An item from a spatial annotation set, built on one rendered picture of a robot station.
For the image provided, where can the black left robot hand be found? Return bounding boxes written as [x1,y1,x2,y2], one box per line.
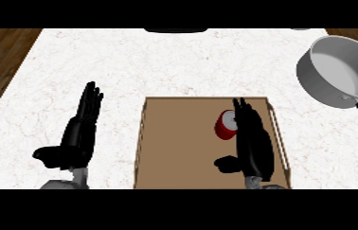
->
[31,80,105,171]

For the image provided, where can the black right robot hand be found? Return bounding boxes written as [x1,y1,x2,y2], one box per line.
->
[213,97,275,183]

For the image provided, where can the red can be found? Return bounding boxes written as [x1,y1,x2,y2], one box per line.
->
[215,109,240,141]

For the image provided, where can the brown wooden tray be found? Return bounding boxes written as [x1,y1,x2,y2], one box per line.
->
[133,96,295,190]

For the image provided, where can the grey metal pot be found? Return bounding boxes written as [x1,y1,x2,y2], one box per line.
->
[295,35,358,110]

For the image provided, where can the black rounded appliance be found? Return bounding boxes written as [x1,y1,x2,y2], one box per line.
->
[142,27,210,34]

